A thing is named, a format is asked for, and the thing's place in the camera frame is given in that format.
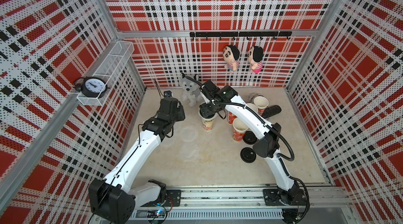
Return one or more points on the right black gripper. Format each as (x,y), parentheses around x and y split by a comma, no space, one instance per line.
(205,112)

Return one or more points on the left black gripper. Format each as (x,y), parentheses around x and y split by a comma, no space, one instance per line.
(180,111)

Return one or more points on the yellow-red paper cup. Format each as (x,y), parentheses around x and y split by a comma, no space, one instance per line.
(207,122)

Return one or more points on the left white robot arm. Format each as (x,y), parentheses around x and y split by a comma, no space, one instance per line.
(112,198)

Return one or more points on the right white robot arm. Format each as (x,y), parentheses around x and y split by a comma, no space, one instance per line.
(270,145)

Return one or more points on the red paper cup back-left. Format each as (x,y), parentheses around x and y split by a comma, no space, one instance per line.
(231,117)

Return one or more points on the grey white husky plush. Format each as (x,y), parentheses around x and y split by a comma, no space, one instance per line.
(191,91)

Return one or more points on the silver alarm clock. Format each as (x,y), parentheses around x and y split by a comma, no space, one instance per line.
(252,96)

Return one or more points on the red paper cup front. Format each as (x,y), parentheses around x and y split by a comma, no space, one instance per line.
(239,130)

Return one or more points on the red paper cup middle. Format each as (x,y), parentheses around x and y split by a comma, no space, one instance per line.
(253,107)

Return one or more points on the red paper cup back-right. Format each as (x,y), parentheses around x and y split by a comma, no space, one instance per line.
(261,103)

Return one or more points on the boy doll striped shirt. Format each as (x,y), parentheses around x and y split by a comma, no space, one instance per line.
(231,56)

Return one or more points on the black lid near front cup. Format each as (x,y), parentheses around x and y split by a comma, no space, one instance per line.
(249,138)

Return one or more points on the black oblong case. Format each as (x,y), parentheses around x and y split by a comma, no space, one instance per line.
(271,111)

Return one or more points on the boy doll pink shirt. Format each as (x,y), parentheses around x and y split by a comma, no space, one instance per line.
(255,56)

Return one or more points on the black round clock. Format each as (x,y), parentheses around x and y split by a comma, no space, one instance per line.
(91,87)

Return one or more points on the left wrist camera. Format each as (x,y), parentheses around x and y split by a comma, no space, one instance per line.
(167,94)

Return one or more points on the black hook rail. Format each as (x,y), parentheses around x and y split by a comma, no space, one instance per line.
(273,34)

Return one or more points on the white wire basket shelf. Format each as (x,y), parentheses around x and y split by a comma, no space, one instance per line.
(109,70)

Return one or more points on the metal base rail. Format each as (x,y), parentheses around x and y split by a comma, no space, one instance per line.
(256,204)

